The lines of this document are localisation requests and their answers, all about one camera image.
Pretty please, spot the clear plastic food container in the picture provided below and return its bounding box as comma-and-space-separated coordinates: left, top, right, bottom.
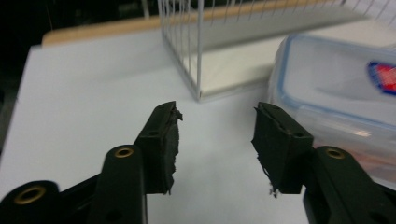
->
267, 33, 396, 182

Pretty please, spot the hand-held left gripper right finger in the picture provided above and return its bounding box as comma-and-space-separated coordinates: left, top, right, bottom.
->
251, 102, 396, 224

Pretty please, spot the white wire rack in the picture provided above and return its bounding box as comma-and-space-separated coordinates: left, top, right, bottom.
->
157, 0, 396, 103

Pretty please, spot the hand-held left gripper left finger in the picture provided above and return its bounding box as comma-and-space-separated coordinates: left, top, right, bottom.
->
94, 100, 184, 224

